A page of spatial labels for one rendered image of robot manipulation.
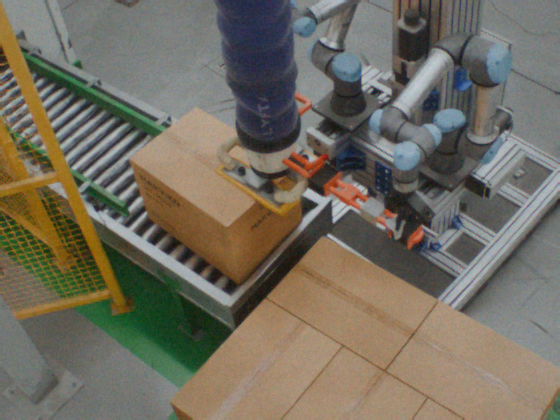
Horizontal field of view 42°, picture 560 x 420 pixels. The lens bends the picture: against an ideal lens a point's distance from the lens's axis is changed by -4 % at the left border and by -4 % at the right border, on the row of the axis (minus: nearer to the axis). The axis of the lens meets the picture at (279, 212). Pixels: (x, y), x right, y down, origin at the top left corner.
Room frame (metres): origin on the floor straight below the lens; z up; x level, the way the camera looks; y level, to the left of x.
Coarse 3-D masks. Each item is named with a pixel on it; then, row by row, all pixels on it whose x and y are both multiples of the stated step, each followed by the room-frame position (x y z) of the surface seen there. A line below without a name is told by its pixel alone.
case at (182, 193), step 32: (192, 128) 2.43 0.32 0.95; (224, 128) 2.40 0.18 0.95; (160, 160) 2.26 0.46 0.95; (192, 160) 2.24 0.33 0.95; (160, 192) 2.17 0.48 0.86; (192, 192) 2.06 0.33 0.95; (224, 192) 2.03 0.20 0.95; (160, 224) 2.24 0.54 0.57; (192, 224) 2.03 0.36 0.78; (224, 224) 1.87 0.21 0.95; (256, 224) 1.95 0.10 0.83; (288, 224) 2.06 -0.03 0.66; (224, 256) 1.90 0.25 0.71; (256, 256) 1.93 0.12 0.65
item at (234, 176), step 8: (240, 160) 2.00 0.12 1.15; (216, 168) 1.98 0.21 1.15; (224, 168) 1.97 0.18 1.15; (232, 168) 1.96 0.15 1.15; (240, 168) 1.93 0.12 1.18; (248, 168) 1.95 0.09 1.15; (224, 176) 1.94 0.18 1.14; (232, 176) 1.92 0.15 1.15; (240, 176) 1.92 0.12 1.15; (232, 184) 1.90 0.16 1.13; (240, 184) 1.88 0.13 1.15; (248, 184) 1.87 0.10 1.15; (272, 184) 1.86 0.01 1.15; (248, 192) 1.84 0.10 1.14; (256, 192) 1.83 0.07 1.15; (264, 192) 1.82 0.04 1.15; (272, 192) 1.82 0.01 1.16; (256, 200) 1.81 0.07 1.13; (264, 200) 1.79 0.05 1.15; (272, 200) 1.78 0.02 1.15; (272, 208) 1.75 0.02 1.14; (280, 208) 1.74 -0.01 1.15; (288, 208) 1.74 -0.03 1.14; (280, 216) 1.72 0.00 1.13
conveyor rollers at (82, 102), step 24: (0, 96) 3.38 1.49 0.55; (72, 96) 3.28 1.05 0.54; (72, 120) 3.07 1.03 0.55; (96, 120) 3.05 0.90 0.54; (120, 120) 3.04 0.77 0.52; (72, 144) 2.91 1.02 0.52; (120, 144) 2.82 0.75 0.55; (144, 144) 2.81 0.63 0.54; (96, 168) 2.69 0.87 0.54; (120, 168) 2.67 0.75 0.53; (120, 216) 2.34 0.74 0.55; (144, 216) 2.32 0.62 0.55; (168, 240) 2.16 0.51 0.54; (192, 264) 2.01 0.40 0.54
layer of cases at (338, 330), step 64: (320, 256) 1.96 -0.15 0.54; (256, 320) 1.68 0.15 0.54; (320, 320) 1.64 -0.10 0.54; (384, 320) 1.59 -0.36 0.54; (448, 320) 1.55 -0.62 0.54; (192, 384) 1.42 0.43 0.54; (256, 384) 1.39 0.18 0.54; (320, 384) 1.35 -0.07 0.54; (384, 384) 1.31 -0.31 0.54; (448, 384) 1.27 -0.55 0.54; (512, 384) 1.22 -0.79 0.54
